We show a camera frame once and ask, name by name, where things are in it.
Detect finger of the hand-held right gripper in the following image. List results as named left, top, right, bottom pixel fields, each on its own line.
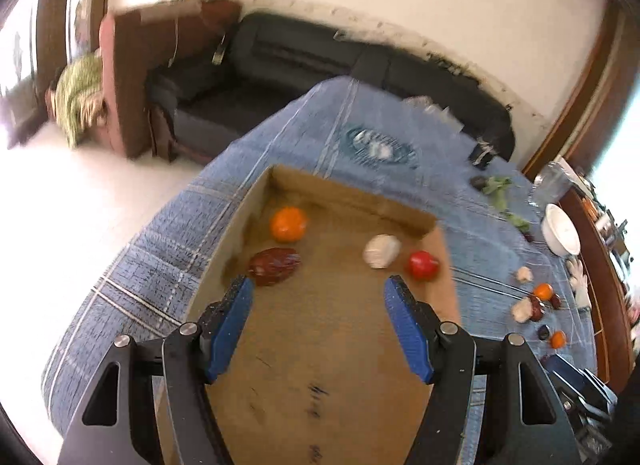
left=542, top=355, right=601, bottom=396

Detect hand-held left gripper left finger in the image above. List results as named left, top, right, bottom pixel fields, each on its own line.
left=57, top=275, right=256, bottom=465

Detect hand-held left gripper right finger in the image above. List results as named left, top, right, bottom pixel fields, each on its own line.
left=384, top=275, right=583, bottom=465

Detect shallow cardboard box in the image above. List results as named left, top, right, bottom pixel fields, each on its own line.
left=157, top=165, right=463, bottom=465

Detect red tomato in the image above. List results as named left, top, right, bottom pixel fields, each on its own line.
left=407, top=250, right=441, bottom=282

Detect white glove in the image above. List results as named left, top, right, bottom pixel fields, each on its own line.
left=567, top=257, right=593, bottom=308

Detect blue plaid blanket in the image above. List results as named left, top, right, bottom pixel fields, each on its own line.
left=42, top=76, right=601, bottom=465

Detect white bowl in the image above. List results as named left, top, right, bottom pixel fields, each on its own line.
left=542, top=204, right=582, bottom=258

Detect green leafy sprig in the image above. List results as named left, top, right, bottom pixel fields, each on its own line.
left=482, top=176, right=531, bottom=233

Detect clear glass container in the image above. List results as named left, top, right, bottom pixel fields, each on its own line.
left=530, top=161, right=573, bottom=211

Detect small black clip object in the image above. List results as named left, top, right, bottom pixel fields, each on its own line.
left=467, top=138, right=496, bottom=167

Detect clear plastic bag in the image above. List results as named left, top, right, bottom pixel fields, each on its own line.
left=402, top=94, right=463, bottom=133

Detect brown armchair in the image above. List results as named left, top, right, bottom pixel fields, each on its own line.
left=99, top=0, right=243, bottom=161

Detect green patterned blanket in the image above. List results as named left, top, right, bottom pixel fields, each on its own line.
left=54, top=52, right=107, bottom=148

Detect black leather sofa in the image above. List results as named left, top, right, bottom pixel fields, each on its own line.
left=145, top=12, right=516, bottom=166

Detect wooden glass door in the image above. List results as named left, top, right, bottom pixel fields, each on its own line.
left=0, top=0, right=117, bottom=148

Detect white charger cable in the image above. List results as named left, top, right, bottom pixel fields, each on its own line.
left=169, top=15, right=232, bottom=67

